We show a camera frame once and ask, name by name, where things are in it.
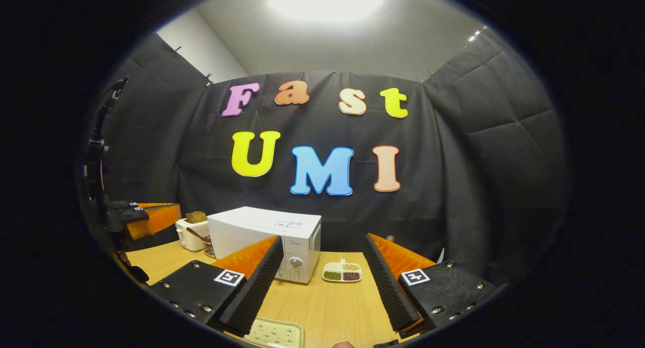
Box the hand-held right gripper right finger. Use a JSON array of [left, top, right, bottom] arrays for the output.
[[364, 232, 504, 338]]

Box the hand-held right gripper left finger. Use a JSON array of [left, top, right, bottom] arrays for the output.
[[150, 236, 284, 337]]

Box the white microwave oven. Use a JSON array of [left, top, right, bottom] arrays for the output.
[[207, 206, 323, 284]]

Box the white toaster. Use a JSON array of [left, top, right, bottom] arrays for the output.
[[175, 218, 211, 252]]

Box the pale patterned tray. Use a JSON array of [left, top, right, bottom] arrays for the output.
[[242, 317, 305, 348]]

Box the white divided dish of beans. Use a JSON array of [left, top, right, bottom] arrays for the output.
[[322, 259, 363, 283]]

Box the black stand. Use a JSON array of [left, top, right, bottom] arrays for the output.
[[82, 76, 129, 207]]

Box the black backdrop cloth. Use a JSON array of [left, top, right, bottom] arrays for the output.
[[86, 31, 570, 288]]

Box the large ceiling light panel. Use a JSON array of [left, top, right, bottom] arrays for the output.
[[265, 0, 388, 22]]

